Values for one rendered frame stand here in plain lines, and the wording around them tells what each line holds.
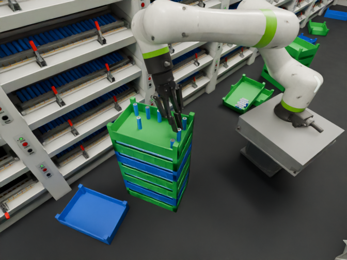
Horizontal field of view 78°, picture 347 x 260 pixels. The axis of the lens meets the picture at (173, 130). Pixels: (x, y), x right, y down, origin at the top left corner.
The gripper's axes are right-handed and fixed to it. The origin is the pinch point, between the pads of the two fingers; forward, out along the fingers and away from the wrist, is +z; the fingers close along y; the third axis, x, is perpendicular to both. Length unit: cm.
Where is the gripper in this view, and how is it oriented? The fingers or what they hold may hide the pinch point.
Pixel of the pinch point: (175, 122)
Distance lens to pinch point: 83.8
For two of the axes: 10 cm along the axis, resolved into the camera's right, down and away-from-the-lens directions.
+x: -5.6, -2.2, 8.0
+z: 2.6, 8.7, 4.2
